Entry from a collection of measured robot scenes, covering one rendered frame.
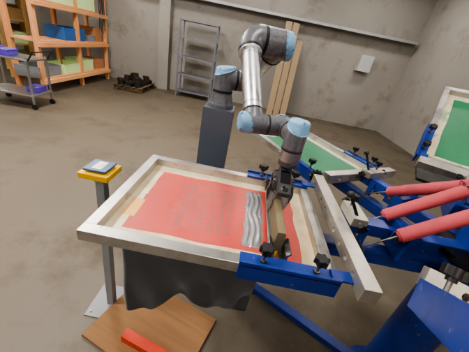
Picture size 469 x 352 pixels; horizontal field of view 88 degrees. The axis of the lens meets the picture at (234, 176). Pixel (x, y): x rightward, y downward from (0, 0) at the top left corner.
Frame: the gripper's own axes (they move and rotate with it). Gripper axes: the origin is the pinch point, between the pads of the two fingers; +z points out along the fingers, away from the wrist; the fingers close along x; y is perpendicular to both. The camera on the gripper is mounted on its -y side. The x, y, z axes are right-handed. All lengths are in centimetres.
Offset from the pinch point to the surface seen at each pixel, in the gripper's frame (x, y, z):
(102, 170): 74, 9, 4
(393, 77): -372, 705, -61
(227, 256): 15.5, -27.3, 2.0
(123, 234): 47, -27, 2
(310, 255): -13.3, -15.6, 5.4
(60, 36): 446, 490, -7
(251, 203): 8.4, 7.9, 4.6
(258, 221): 5.4, -3.4, 4.6
